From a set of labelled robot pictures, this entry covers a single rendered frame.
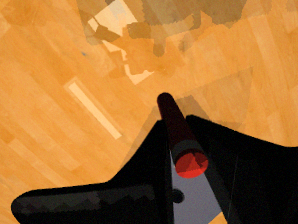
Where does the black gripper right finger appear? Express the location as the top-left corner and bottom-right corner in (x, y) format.
(186, 115), (298, 224)

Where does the grey flat panel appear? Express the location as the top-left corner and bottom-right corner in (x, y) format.
(172, 159), (222, 224)

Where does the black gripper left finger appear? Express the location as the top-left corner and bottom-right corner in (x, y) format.
(11, 119), (174, 224)

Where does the dark red peg with red top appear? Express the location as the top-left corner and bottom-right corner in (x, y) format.
(157, 92), (209, 179)

